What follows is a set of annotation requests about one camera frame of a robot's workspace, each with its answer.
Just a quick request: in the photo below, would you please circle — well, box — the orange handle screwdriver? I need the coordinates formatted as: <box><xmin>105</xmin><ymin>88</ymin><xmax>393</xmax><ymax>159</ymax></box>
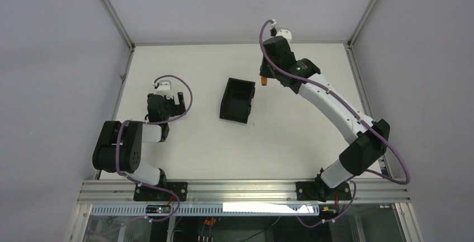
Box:
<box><xmin>260</xmin><ymin>77</ymin><xmax>268</xmax><ymax>86</ymax></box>

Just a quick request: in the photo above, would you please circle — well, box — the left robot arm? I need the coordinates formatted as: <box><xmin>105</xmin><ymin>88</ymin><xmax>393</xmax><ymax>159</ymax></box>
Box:
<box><xmin>92</xmin><ymin>92</ymin><xmax>186</xmax><ymax>188</ymax></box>

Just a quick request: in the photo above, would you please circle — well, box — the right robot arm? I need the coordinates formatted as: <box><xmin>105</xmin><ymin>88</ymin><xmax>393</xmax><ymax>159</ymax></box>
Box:
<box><xmin>260</xmin><ymin>36</ymin><xmax>390</xmax><ymax>202</ymax></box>

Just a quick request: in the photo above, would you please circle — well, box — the black plastic bin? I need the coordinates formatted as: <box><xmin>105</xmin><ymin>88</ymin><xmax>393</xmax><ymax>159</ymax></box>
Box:
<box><xmin>219</xmin><ymin>78</ymin><xmax>255</xmax><ymax>124</ymax></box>

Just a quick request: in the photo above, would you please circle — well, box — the small electronics board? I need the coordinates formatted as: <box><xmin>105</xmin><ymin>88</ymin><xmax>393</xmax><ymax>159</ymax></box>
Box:
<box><xmin>145</xmin><ymin>205</ymin><xmax>172</xmax><ymax>215</ymax></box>

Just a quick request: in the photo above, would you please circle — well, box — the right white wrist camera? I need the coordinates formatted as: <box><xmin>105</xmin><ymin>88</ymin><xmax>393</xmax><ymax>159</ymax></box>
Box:
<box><xmin>270</xmin><ymin>19</ymin><xmax>292</xmax><ymax>44</ymax></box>

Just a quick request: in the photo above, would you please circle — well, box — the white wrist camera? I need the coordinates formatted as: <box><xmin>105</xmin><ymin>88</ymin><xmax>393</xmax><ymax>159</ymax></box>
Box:
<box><xmin>270</xmin><ymin>19</ymin><xmax>292</xmax><ymax>44</ymax></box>
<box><xmin>155</xmin><ymin>80</ymin><xmax>174</xmax><ymax>99</ymax></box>

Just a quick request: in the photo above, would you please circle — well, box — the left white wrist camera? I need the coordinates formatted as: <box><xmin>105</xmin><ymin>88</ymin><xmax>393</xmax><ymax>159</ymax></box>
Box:
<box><xmin>155</xmin><ymin>80</ymin><xmax>174</xmax><ymax>99</ymax></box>

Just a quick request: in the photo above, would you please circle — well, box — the right aluminium frame post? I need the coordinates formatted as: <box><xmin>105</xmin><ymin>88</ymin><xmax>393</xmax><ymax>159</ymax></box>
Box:
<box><xmin>344</xmin><ymin>0</ymin><xmax>394</xmax><ymax>178</ymax></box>

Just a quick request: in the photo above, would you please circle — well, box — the aluminium frame post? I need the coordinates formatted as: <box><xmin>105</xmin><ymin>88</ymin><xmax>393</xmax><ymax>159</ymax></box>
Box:
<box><xmin>99</xmin><ymin>0</ymin><xmax>135</xmax><ymax>120</ymax></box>
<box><xmin>344</xmin><ymin>0</ymin><xmax>394</xmax><ymax>178</ymax></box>

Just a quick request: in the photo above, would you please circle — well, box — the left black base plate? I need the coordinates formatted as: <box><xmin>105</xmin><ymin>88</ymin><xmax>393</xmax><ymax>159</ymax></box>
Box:
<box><xmin>133</xmin><ymin>181</ymin><xmax>188</xmax><ymax>202</ymax></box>

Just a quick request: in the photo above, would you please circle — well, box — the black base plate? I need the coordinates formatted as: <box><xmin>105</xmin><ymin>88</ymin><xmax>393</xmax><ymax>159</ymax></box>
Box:
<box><xmin>133</xmin><ymin>181</ymin><xmax>188</xmax><ymax>202</ymax></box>
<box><xmin>295</xmin><ymin>181</ymin><xmax>352</xmax><ymax>202</ymax></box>

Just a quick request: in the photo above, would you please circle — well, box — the aluminium front rail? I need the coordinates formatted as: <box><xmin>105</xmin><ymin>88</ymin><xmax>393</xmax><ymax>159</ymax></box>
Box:
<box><xmin>77</xmin><ymin>178</ymin><xmax>411</xmax><ymax>204</ymax></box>

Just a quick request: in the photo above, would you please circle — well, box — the white slotted cable duct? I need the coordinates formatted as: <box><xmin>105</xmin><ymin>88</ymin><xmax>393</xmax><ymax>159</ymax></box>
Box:
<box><xmin>91</xmin><ymin>202</ymin><xmax>320</xmax><ymax>217</ymax></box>

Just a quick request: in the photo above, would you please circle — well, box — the left aluminium frame post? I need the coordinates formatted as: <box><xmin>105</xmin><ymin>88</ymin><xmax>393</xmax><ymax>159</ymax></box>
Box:
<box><xmin>99</xmin><ymin>0</ymin><xmax>135</xmax><ymax>120</ymax></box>

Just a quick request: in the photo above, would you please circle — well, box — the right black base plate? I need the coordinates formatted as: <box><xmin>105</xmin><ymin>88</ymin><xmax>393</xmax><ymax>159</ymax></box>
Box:
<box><xmin>295</xmin><ymin>181</ymin><xmax>352</xmax><ymax>202</ymax></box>

